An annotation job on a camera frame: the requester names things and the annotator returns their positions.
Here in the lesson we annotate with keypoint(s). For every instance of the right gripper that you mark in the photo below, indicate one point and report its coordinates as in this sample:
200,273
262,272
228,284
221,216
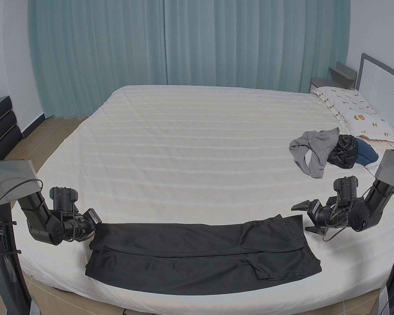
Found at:
321,215

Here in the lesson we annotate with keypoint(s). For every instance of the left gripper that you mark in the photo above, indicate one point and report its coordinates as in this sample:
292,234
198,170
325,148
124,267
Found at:
91,223

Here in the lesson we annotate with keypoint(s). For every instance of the black T-shirt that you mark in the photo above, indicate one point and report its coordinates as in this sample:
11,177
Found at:
184,261

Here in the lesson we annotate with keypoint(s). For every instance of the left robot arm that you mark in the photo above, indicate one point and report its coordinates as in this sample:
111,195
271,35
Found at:
13,179

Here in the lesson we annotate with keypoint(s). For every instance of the bed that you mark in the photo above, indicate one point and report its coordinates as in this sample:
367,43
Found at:
200,143

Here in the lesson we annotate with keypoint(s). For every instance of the grey garment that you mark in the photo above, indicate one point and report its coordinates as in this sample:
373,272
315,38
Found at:
317,146

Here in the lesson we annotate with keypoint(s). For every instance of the black shiny garment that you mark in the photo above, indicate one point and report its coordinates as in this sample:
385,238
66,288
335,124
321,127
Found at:
344,153

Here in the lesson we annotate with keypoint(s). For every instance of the dark blue garment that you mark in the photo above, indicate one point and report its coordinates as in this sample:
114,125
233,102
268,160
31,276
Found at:
366,153

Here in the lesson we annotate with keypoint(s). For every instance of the white printed pillow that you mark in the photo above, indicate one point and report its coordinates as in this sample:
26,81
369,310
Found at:
358,110

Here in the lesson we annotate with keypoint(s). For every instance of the black chest of drawers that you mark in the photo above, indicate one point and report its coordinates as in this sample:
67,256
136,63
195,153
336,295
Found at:
1,126

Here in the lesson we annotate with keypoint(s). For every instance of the grey bedside table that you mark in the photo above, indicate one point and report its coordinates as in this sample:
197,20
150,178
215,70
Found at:
343,72

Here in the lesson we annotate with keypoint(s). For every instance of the blue-green curtain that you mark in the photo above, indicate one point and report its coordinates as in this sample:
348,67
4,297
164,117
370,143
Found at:
249,28
101,38

